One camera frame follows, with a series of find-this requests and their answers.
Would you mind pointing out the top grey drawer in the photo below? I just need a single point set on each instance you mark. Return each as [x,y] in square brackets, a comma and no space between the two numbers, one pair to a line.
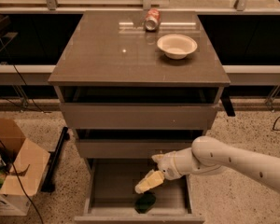
[139,117]

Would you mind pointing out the middle grey drawer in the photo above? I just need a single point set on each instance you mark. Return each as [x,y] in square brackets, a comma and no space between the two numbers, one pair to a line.
[128,149]

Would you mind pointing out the open cardboard box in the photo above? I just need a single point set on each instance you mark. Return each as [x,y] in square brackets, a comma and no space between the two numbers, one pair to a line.
[25,177]

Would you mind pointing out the bottom grey open drawer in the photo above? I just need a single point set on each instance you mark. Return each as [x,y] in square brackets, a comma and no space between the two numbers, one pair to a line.
[111,198]

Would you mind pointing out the white paper bowl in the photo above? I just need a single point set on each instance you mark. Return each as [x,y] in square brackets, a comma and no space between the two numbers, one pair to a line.
[177,47]

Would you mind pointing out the black floor bar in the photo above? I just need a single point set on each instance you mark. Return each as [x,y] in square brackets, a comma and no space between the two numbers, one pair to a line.
[48,185]

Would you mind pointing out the red soda can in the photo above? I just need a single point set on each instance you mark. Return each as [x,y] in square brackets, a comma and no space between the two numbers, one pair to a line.
[152,19]

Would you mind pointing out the black cabinet leg bar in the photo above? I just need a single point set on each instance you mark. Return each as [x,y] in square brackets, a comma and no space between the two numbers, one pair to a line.
[226,101]

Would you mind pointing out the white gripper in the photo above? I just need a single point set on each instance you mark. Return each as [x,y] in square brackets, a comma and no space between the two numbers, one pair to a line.
[167,166]

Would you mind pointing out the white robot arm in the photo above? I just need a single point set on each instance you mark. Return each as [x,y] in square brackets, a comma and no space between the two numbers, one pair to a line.
[207,156]

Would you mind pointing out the green yellow sponge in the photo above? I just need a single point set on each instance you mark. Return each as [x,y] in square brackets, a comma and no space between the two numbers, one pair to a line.
[144,203]

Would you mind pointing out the grey drawer cabinet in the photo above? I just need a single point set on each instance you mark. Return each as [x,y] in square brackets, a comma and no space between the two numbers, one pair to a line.
[112,60]

